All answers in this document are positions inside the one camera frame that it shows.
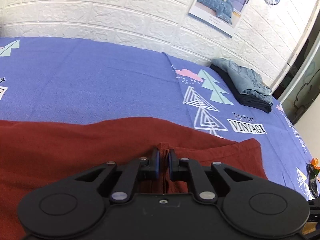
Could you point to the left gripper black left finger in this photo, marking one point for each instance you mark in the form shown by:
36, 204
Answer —
136, 171

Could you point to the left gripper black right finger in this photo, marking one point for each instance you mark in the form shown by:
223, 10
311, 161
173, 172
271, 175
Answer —
193, 174

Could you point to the red pants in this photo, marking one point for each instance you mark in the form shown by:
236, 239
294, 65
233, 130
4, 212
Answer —
35, 154

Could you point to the dark navy folded garment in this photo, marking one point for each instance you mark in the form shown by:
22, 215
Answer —
243, 99

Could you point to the grey-blue folded jeans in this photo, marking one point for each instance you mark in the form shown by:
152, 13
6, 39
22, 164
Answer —
246, 80

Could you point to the orange flower in vase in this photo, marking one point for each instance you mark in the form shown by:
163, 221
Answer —
313, 176

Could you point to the blue printed bed sheet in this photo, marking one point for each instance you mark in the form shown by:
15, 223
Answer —
81, 81

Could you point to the bedding poster on wall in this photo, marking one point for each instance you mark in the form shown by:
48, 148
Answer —
222, 15

